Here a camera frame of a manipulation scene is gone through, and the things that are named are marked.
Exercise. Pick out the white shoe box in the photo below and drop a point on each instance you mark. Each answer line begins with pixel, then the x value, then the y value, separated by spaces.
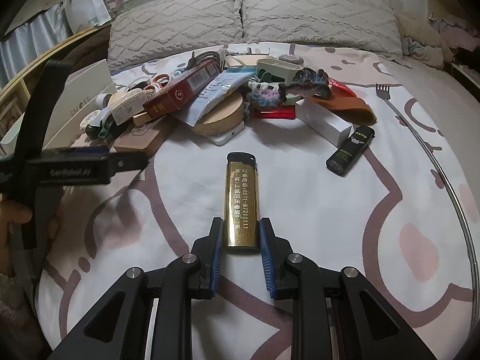
pixel 76 102

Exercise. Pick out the red cigarette carton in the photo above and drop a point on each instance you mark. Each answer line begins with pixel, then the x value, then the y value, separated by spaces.
pixel 182 89

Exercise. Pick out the metal back scratcher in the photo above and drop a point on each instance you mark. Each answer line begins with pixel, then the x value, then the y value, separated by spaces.
pixel 383 91

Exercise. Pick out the right grey pillow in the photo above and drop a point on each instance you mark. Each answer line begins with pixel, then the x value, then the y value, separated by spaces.
pixel 362 24

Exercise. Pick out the grey pillow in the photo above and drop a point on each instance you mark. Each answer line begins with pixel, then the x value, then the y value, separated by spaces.
pixel 161 28
pixel 362 24

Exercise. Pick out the crocheted dark purple scrunchie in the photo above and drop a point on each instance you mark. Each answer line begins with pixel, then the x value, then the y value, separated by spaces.
pixel 306 83

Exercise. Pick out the black vape device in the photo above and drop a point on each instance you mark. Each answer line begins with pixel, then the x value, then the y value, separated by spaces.
pixel 342 160

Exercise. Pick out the red snack packet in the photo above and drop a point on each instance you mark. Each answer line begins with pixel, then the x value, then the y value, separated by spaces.
pixel 340 90

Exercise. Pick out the wooden brown board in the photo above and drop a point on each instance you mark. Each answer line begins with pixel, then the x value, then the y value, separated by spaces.
pixel 147 138

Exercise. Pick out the beige plush blanket pile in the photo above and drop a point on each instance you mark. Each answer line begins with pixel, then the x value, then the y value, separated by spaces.
pixel 422 43

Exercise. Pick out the white paper bag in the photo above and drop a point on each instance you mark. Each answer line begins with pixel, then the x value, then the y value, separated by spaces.
pixel 85 14

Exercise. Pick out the wooden bedside shelf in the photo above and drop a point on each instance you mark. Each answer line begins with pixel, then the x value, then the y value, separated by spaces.
pixel 79 50

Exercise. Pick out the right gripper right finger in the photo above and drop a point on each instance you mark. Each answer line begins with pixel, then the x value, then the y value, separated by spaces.
pixel 334 312

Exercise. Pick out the orange brown leather pouch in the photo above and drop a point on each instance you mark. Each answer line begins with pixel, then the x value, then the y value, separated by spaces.
pixel 351 109

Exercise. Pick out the person's left hand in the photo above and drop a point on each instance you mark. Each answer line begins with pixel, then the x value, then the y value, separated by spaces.
pixel 15 213

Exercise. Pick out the gold lighter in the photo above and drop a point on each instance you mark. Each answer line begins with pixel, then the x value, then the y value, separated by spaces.
pixel 241 207

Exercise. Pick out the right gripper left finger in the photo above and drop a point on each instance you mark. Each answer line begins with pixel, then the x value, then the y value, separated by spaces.
pixel 149 311

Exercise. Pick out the face mask packet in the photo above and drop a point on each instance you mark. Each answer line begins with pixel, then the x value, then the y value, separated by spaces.
pixel 213 94

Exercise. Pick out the grey curtain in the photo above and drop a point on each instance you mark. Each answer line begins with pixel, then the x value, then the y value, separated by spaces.
pixel 34 37

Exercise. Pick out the white long box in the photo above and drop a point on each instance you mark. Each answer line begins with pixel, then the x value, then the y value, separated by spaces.
pixel 326 123

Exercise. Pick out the round cork coaster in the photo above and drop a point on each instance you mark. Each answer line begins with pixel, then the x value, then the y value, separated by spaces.
pixel 223 117

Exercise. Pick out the left grey pillow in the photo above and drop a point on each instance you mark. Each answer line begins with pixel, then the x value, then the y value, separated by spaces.
pixel 161 28

